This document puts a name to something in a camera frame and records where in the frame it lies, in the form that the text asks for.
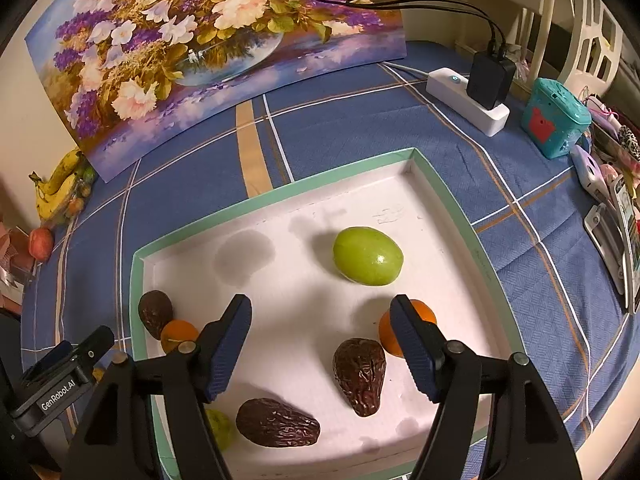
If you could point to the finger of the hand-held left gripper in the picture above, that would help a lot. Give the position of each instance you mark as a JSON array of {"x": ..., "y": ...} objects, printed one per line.
[{"x": 95, "y": 342}]

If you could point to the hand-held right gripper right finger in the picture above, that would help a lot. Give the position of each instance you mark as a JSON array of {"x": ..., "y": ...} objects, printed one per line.
[{"x": 415, "y": 360}]

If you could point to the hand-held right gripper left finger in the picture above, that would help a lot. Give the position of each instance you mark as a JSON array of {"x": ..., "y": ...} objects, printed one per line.
[{"x": 227, "y": 355}]

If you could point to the conical brown wrinkled fruit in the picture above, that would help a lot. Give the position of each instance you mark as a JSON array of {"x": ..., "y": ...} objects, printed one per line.
[{"x": 360, "y": 380}]

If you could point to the round brown wrinkled fruit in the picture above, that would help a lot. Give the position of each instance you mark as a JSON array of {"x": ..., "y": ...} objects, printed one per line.
[{"x": 155, "y": 312}]

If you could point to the small green mango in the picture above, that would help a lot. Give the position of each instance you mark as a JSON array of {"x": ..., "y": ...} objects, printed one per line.
[{"x": 222, "y": 427}]

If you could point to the wide brown wrinkled fruit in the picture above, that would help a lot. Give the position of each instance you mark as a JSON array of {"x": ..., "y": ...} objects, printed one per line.
[{"x": 277, "y": 422}]

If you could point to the large green mango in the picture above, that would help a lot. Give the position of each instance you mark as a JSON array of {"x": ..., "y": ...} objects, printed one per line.
[{"x": 367, "y": 256}]

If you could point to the white tray with green rim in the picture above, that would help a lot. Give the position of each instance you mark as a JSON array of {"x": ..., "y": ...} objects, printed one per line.
[{"x": 310, "y": 260}]

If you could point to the red apple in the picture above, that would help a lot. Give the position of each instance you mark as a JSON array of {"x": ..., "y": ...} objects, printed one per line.
[{"x": 41, "y": 245}]

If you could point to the fruit bowl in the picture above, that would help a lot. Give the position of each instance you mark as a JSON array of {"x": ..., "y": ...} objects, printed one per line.
[{"x": 80, "y": 195}]

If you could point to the yellow banana bunch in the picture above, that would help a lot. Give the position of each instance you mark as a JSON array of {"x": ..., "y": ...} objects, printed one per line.
[{"x": 57, "y": 185}]

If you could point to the blue plaid tablecloth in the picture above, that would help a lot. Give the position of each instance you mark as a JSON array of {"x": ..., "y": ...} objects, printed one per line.
[{"x": 350, "y": 125}]

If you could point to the white and purple device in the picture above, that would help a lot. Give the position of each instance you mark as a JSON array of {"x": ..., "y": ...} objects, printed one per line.
[{"x": 587, "y": 172}]

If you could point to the white power strip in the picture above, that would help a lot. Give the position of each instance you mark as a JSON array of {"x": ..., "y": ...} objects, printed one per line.
[{"x": 480, "y": 110}]

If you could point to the teal plastic box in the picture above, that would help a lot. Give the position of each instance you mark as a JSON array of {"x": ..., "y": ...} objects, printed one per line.
[{"x": 552, "y": 120}]

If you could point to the black charger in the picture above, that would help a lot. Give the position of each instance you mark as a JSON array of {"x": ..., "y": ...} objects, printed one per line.
[{"x": 490, "y": 80}]

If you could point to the flower painting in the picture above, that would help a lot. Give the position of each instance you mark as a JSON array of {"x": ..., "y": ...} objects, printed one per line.
[{"x": 200, "y": 60}]

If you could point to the leopard print item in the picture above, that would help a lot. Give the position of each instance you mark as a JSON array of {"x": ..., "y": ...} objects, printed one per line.
[{"x": 629, "y": 142}]

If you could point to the white chair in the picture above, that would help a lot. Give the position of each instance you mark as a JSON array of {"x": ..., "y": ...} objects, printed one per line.
[{"x": 590, "y": 25}]

